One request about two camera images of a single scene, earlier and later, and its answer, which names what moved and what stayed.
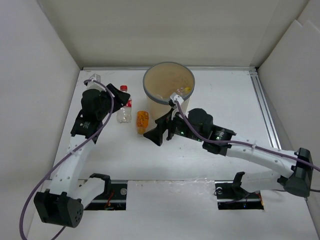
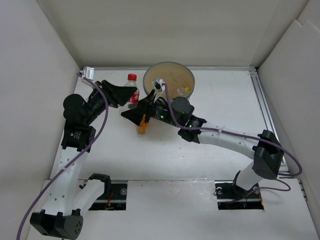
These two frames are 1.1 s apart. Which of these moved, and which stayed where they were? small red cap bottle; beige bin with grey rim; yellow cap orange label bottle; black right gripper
Moved: small red cap bottle; black right gripper
Stayed: yellow cap orange label bottle; beige bin with grey rim
